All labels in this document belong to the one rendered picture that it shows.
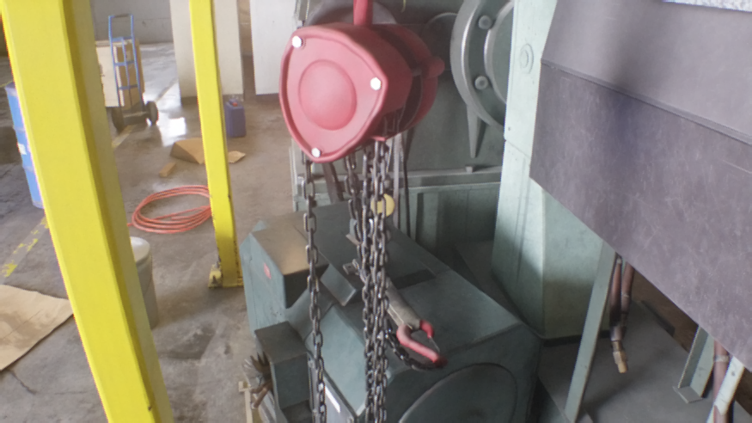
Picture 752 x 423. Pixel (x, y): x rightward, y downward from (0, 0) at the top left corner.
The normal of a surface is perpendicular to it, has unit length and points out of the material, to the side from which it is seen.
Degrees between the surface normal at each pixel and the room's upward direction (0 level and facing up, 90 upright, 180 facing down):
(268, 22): 90
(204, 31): 90
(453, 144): 90
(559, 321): 72
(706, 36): 78
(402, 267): 0
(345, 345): 45
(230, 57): 90
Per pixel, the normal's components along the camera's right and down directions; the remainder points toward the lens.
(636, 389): 0.00, -0.91
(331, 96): -0.46, 0.35
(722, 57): -0.96, -0.12
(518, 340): 0.48, 0.36
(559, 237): 0.16, 0.11
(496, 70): 0.17, 0.40
